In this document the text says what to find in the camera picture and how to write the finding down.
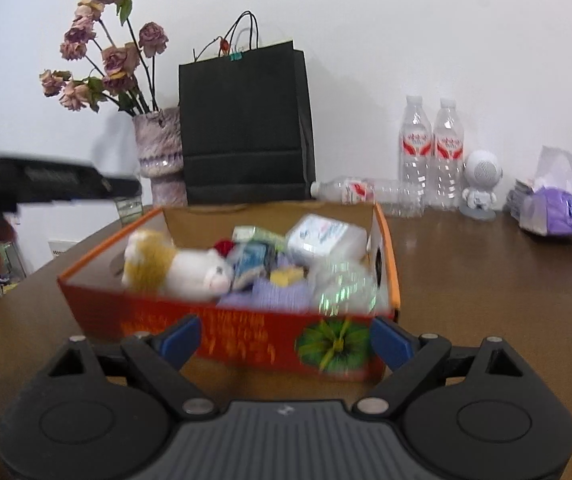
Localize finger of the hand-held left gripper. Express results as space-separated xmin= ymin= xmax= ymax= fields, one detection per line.
xmin=101 ymin=175 xmax=143 ymax=201

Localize clear glass cup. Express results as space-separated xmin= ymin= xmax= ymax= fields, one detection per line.
xmin=115 ymin=196 xmax=145 ymax=226

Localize red cardboard box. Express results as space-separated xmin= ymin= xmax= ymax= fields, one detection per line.
xmin=57 ymin=201 xmax=402 ymax=384

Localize green packet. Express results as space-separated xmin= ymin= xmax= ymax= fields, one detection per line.
xmin=231 ymin=225 xmax=288 ymax=252

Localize white wet wipes canister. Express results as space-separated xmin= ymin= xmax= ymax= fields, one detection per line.
xmin=285 ymin=213 xmax=370 ymax=267

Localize clear plastic bag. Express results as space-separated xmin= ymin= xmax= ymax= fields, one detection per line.
xmin=310 ymin=254 xmax=393 ymax=317

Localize black paper bag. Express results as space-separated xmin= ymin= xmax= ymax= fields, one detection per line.
xmin=178 ymin=10 xmax=318 ymax=207

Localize stack of dark packets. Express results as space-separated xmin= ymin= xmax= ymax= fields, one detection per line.
xmin=507 ymin=177 xmax=535 ymax=222

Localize white robot figure speaker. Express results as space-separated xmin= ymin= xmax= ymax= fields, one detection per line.
xmin=458 ymin=149 xmax=505 ymax=221

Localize purple drawstring bag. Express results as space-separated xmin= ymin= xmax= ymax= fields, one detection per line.
xmin=215 ymin=254 xmax=313 ymax=315

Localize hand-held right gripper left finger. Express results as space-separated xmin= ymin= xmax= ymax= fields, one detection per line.
xmin=45 ymin=315 xmax=218 ymax=421

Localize blue and yellow packet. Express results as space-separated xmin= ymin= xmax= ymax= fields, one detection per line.
xmin=231 ymin=241 xmax=276 ymax=291

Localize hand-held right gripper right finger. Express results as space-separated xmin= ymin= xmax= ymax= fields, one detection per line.
xmin=352 ymin=315 xmax=525 ymax=418

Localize purple tissue pack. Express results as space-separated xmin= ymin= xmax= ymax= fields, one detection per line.
xmin=517 ymin=145 xmax=572 ymax=237

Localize purple mottled vase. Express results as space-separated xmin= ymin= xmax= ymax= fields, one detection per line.
xmin=132 ymin=106 xmax=189 ymax=207

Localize white wall socket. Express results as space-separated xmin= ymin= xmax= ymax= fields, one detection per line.
xmin=47 ymin=240 xmax=83 ymax=259

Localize dried pink roses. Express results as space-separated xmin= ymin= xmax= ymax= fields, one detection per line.
xmin=39 ymin=0 xmax=170 ymax=117

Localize small yellow box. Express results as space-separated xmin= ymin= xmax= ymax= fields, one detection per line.
xmin=269 ymin=267 xmax=306 ymax=287

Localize white and yellow plush toy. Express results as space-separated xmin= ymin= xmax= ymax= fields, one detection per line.
xmin=121 ymin=229 xmax=235 ymax=302

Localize clear water bottle red label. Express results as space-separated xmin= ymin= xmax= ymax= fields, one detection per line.
xmin=397 ymin=95 xmax=435 ymax=207
xmin=310 ymin=175 xmax=425 ymax=219
xmin=432 ymin=97 xmax=466 ymax=209

